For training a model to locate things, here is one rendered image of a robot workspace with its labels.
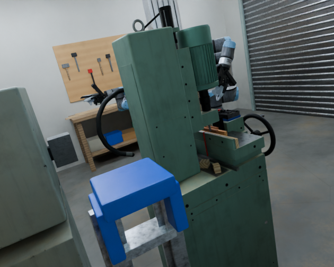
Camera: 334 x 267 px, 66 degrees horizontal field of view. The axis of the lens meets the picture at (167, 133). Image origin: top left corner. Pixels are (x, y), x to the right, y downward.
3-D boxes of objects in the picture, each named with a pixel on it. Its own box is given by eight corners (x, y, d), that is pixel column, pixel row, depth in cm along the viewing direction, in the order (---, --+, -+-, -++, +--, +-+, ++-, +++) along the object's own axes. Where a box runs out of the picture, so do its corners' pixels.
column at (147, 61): (202, 172, 132) (173, 25, 113) (165, 190, 123) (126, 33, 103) (179, 162, 152) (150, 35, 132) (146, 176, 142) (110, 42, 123)
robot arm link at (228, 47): (236, 45, 161) (237, 40, 152) (231, 62, 161) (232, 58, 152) (223, 43, 162) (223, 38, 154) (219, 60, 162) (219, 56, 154)
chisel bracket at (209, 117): (220, 123, 144) (218, 108, 141) (200, 131, 138) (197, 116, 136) (211, 122, 150) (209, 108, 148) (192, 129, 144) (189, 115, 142)
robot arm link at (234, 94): (221, 100, 231) (211, 37, 205) (238, 97, 227) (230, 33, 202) (222, 105, 220) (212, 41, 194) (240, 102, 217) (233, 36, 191)
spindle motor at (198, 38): (226, 84, 135) (216, 21, 127) (199, 92, 128) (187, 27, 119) (205, 85, 150) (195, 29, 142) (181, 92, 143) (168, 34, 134)
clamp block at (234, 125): (245, 130, 159) (243, 116, 156) (229, 137, 153) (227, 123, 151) (229, 127, 171) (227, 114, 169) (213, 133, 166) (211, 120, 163)
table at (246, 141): (277, 141, 140) (276, 130, 138) (236, 161, 127) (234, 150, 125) (208, 127, 192) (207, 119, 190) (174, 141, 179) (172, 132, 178)
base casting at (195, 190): (267, 168, 140) (265, 153, 137) (179, 216, 116) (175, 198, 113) (214, 152, 179) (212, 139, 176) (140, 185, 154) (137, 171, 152)
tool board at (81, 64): (175, 75, 497) (165, 26, 472) (70, 103, 420) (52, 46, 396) (174, 75, 501) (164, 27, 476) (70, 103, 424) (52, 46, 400)
